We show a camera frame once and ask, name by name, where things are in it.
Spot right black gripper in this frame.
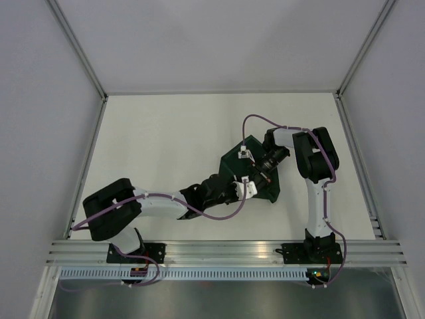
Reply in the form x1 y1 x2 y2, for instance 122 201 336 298
248 146 288 193

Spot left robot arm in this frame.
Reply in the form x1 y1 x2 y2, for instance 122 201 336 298
74 174 248 263

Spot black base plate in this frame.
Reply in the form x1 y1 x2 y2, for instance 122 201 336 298
281 243 343 265
106 243 166 265

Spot right aluminium frame post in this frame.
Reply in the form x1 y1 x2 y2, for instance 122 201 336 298
334 0 398 99

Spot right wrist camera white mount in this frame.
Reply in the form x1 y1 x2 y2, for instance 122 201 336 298
237 145 256 165

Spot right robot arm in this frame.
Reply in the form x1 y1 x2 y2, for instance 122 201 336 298
260 127 343 265

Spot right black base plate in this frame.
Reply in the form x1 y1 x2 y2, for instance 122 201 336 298
281 243 343 265

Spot aluminium frame post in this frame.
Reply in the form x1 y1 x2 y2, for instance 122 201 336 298
334 0 398 99
44 0 109 100

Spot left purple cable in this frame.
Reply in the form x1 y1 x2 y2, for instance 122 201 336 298
59 181 250 293

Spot left aluminium frame post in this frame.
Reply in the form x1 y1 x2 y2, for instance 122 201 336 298
44 0 109 100

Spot purple cable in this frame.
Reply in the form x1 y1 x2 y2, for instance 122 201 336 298
59 181 250 293
241 114 348 290

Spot aluminium front rail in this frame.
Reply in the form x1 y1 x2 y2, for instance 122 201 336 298
44 240 408 268

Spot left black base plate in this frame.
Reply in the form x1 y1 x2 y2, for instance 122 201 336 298
106 243 166 265

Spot white slotted cable duct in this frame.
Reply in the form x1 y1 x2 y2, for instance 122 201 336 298
60 267 307 281

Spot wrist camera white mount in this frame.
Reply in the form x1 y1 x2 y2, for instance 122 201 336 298
237 145 256 165
233 176 258 201

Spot dark green cloth napkin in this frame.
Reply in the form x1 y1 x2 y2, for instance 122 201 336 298
218 135 280 203

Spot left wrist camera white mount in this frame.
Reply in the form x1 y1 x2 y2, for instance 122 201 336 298
233 176 258 201

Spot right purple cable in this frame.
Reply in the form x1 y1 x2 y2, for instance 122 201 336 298
241 114 348 290

